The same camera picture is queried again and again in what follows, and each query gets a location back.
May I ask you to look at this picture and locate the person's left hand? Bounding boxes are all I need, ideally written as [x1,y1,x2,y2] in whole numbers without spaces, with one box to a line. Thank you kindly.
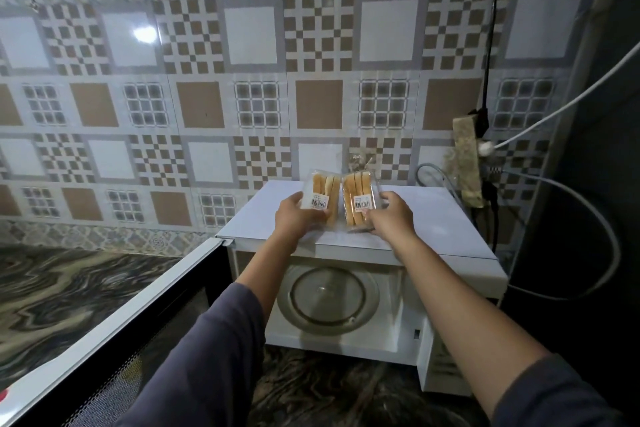
[273,191,329,250]

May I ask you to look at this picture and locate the crumpled clear plastic wrap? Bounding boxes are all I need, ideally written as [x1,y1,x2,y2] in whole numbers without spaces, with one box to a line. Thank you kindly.
[349,153,377,176]

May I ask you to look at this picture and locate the beige power strip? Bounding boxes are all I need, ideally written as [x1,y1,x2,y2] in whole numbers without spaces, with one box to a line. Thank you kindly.
[452,115,489,208]

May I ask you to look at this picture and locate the person's left forearm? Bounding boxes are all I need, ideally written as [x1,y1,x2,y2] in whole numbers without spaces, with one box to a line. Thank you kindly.
[115,236,306,427]

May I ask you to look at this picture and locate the person's right forearm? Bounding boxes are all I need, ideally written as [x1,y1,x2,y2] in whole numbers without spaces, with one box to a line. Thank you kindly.
[395,236,626,427]

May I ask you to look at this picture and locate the black cable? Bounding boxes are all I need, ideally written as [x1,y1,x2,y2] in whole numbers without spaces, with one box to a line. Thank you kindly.
[477,0,501,137]

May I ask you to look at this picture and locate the clear plastic container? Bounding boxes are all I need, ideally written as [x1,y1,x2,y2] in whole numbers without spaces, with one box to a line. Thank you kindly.
[301,169,342,228]
[341,170,382,234]

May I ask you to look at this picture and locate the white microwave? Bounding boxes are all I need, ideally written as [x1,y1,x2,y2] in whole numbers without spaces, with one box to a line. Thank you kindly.
[0,179,509,427]

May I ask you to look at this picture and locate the thin grey cable loop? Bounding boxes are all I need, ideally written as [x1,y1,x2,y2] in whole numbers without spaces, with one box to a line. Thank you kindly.
[415,163,459,202]

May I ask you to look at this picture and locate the white cable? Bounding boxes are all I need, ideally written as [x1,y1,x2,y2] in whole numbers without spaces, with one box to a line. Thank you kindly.
[477,41,640,156]

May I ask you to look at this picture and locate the person's right hand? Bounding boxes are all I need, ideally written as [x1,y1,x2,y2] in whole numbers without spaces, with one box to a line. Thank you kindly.
[361,190,420,258]

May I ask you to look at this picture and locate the silver refrigerator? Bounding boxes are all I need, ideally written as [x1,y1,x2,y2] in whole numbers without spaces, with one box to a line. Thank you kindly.
[505,0,640,427]

